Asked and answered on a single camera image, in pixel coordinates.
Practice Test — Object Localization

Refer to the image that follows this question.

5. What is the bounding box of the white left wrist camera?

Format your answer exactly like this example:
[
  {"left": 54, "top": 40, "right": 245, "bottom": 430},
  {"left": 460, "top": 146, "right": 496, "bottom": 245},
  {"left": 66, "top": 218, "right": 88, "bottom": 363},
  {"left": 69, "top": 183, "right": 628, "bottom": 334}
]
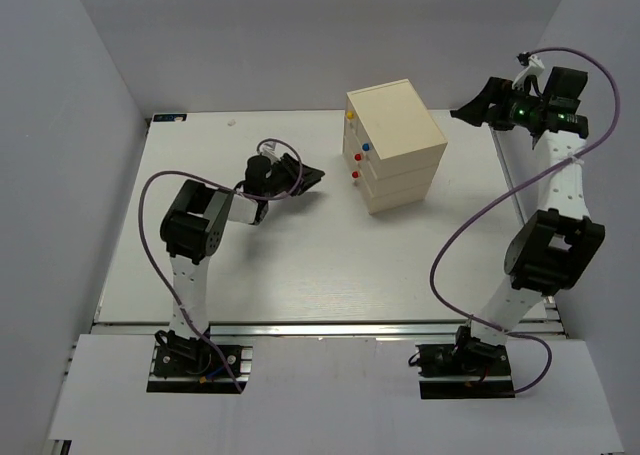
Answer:
[{"left": 257, "top": 141, "right": 279, "bottom": 163}]

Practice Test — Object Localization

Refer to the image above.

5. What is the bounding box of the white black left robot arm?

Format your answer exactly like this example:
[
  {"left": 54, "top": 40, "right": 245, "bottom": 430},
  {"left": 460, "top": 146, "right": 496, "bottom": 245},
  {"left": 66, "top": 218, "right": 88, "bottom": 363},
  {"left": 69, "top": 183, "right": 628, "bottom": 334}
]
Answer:
[{"left": 160, "top": 152, "right": 325, "bottom": 340}]

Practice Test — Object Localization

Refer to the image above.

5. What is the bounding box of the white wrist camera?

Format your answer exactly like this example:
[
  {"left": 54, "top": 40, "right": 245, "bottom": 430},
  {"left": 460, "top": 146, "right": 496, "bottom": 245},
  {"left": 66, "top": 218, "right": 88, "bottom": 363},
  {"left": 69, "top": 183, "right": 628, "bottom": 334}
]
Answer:
[
  {"left": 512, "top": 52, "right": 545, "bottom": 95},
  {"left": 257, "top": 141, "right": 279, "bottom": 163}
]

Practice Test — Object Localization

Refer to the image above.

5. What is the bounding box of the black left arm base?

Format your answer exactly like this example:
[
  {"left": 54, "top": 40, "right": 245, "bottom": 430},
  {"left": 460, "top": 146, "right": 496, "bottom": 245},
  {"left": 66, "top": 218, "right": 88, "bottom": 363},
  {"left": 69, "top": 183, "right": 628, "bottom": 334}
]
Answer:
[{"left": 146, "top": 330, "right": 252, "bottom": 395}]

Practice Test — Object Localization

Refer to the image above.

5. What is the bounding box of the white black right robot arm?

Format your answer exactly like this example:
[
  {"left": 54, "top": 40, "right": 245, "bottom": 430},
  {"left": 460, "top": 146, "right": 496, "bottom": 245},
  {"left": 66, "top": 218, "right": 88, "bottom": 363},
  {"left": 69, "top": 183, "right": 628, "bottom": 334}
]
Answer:
[{"left": 451, "top": 67, "right": 605, "bottom": 353}]

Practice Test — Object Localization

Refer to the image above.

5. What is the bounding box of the black table label left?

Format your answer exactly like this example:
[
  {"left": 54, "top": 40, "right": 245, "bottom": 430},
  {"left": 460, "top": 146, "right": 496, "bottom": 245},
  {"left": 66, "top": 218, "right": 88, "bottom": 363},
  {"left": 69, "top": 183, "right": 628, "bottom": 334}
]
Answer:
[{"left": 152, "top": 114, "right": 187, "bottom": 123}]

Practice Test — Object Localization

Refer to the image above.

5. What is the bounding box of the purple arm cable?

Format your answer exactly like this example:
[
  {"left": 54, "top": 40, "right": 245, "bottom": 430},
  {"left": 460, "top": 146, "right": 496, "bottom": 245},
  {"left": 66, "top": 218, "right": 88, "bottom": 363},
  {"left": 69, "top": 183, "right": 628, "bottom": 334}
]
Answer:
[
  {"left": 429, "top": 47, "right": 621, "bottom": 395},
  {"left": 138, "top": 138, "right": 305, "bottom": 394}
]

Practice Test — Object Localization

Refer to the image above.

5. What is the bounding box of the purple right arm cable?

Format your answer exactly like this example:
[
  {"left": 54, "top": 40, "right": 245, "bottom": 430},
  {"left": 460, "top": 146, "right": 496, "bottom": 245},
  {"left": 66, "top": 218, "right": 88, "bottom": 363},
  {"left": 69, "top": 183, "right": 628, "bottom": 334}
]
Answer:
[{"left": 429, "top": 47, "right": 621, "bottom": 395}]

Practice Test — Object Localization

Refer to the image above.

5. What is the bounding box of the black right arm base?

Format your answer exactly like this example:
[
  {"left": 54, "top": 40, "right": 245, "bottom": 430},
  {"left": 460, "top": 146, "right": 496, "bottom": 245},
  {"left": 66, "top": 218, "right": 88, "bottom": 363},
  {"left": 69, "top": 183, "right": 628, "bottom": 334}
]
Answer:
[{"left": 408, "top": 325, "right": 515, "bottom": 400}]

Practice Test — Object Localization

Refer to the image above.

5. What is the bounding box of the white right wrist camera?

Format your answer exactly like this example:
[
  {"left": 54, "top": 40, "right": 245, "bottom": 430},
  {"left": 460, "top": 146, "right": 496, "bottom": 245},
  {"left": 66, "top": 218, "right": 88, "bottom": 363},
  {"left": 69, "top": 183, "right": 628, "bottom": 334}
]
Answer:
[{"left": 512, "top": 52, "right": 545, "bottom": 95}]

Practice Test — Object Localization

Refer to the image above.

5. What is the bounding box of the cream plastic drawer cabinet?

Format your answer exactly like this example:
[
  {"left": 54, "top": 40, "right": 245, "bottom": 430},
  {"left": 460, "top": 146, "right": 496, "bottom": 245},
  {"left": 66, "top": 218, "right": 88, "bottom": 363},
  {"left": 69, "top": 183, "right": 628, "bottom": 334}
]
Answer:
[{"left": 343, "top": 79, "right": 448, "bottom": 214}]

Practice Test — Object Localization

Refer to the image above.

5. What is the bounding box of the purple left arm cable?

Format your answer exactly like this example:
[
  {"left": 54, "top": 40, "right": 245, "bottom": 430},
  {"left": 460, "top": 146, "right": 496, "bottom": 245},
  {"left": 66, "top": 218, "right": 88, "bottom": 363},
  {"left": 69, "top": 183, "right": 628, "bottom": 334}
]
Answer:
[{"left": 138, "top": 138, "right": 305, "bottom": 394}]

